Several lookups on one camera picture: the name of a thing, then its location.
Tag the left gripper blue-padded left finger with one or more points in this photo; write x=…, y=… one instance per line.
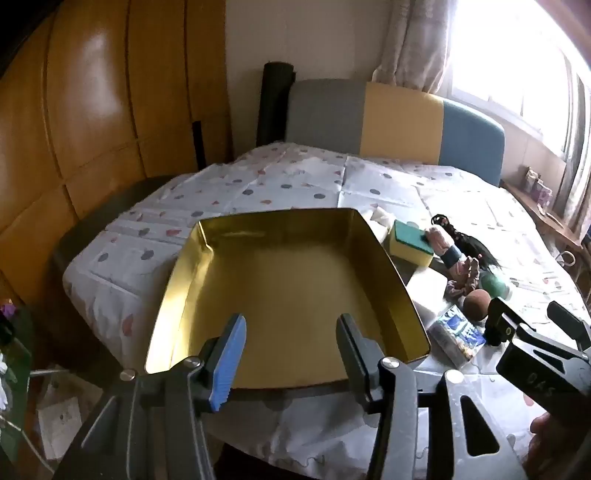
x=222, y=364

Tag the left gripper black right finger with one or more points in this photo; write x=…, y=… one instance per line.
x=361, y=357

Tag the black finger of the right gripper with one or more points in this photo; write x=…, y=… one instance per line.
x=575, y=328

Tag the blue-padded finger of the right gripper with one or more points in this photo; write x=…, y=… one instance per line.
x=501, y=323

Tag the brown makeup sponge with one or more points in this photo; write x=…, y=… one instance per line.
x=476, y=305

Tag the blue tissue packet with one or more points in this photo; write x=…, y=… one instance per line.
x=460, y=340

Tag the green silicone travel bottle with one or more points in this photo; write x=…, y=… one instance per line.
x=494, y=285

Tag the pink satin scrunchie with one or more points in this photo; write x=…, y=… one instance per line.
x=465, y=277

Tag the pink fluffy dishcloth blue band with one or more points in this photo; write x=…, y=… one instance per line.
x=443, y=246

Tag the black hair braid extension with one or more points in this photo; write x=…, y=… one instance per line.
x=467, y=244

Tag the yellow green scrub sponge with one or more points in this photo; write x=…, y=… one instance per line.
x=409, y=243

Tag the white foam block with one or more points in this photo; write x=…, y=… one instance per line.
x=426, y=289

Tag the beige mesh cloth roll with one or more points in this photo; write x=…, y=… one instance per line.
x=380, y=221

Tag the person's right hand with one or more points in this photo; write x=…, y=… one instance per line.
x=557, y=452

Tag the patterned white tablecloth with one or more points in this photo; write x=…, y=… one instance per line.
x=118, y=280

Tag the wooden side shelf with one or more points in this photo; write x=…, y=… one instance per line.
x=545, y=221

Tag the gold metal tin box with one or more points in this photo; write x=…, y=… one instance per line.
x=291, y=274

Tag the purple jars on shelf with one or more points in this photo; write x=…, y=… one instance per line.
x=534, y=186

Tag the white paper on floor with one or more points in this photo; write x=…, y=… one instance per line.
x=59, y=424

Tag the grey yellow blue sofa backrest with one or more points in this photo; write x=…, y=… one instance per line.
x=374, y=120

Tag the black rolled mat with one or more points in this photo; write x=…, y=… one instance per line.
x=278, y=77

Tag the beige curtain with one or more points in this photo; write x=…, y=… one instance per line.
x=417, y=45

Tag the wooden wardrobe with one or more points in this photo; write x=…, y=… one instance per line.
x=104, y=94

